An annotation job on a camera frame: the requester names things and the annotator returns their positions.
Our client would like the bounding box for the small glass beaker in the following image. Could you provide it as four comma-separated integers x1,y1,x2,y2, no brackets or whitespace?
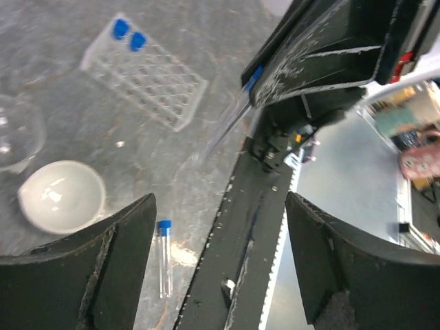
1,94,46,173

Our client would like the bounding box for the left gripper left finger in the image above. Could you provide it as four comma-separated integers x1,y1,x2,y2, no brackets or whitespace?
1,194,157,329

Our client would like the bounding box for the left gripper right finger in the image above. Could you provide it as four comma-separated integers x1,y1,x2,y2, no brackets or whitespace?
285,192,439,329

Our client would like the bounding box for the pink ghost mug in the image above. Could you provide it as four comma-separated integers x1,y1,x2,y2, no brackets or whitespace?
399,144,439,180

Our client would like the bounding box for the clear acrylic tube rack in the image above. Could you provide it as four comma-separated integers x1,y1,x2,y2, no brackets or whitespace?
80,12,208,132

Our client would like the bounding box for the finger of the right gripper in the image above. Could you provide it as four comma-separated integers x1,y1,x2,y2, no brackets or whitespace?
241,1,423,107

